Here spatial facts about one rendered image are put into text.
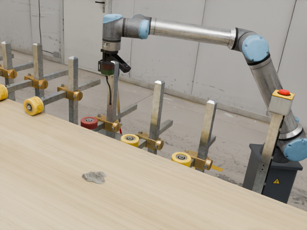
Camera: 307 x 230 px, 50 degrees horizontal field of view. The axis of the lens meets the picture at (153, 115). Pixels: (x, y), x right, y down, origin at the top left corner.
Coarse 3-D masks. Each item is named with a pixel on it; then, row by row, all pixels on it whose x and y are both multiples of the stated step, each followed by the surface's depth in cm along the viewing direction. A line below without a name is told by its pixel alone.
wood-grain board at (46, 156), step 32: (0, 128) 142; (32, 128) 145; (64, 128) 147; (0, 160) 120; (32, 160) 122; (64, 160) 124; (96, 160) 126; (128, 160) 128; (160, 160) 131; (0, 192) 104; (32, 192) 106; (64, 192) 107; (96, 192) 109; (128, 192) 110; (160, 192) 112; (192, 192) 114; (224, 192) 116; (0, 224) 92; (32, 224) 93; (64, 224) 94; (96, 224) 96; (128, 224) 97; (160, 224) 98; (192, 224) 99; (224, 224) 101; (256, 224) 102; (288, 224) 104
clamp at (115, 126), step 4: (96, 116) 169; (104, 116) 170; (100, 120) 167; (104, 120) 165; (116, 120) 167; (104, 124) 166; (108, 124) 165; (112, 124) 164; (116, 124) 164; (120, 124) 166; (104, 128) 167; (108, 128) 165; (112, 128) 163; (116, 128) 164
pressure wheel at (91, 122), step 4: (88, 116) 159; (80, 120) 155; (84, 120) 155; (88, 120) 156; (92, 120) 156; (96, 120) 156; (80, 124) 156; (84, 124) 153; (88, 124) 153; (92, 124) 154; (96, 124) 156; (88, 128) 154; (92, 128) 154
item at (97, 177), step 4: (92, 172) 116; (96, 172) 117; (100, 172) 117; (84, 176) 115; (88, 176) 116; (92, 176) 116; (96, 176) 114; (100, 176) 114; (104, 176) 117; (88, 180) 113; (92, 180) 114; (96, 180) 114; (100, 180) 114; (104, 180) 115
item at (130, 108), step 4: (132, 104) 191; (136, 104) 191; (124, 108) 184; (128, 108) 185; (132, 108) 188; (136, 108) 192; (116, 112) 178; (124, 112) 181; (128, 112) 185; (116, 116) 175; (100, 124) 163; (96, 128) 161; (100, 128) 164
